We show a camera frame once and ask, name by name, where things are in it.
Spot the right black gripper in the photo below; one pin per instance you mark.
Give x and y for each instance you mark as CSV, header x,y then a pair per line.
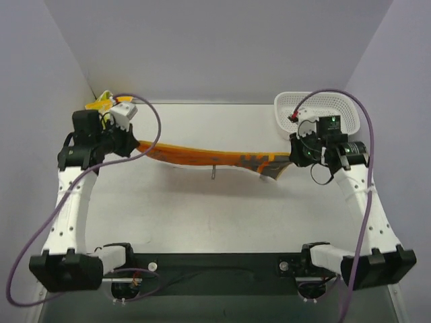
x,y
297,154

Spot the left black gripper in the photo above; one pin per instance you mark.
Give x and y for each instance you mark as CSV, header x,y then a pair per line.
x,y
126,140

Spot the orange grey towel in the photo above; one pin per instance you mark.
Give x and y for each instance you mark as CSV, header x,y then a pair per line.
x,y
269,164

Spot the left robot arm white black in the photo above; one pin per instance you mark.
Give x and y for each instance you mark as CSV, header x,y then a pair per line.
x,y
72,208

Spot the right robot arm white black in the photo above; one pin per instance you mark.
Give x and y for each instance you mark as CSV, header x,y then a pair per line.
x,y
360,202

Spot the yellow green crumpled towel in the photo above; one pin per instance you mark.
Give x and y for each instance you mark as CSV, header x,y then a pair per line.
x,y
106,101

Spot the white plastic perforated basket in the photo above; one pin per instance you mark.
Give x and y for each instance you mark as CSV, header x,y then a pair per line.
x,y
322,104

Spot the small grey metal strip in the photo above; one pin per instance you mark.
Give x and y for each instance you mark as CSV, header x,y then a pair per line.
x,y
213,172

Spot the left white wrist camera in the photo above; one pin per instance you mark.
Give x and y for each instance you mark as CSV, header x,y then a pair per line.
x,y
123,113

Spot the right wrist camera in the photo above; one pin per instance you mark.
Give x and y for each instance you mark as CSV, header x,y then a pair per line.
x,y
310,123

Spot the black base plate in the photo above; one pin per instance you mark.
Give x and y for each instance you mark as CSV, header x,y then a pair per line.
x,y
223,274

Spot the aluminium frame rail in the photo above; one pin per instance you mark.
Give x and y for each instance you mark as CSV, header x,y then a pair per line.
x,y
72,271

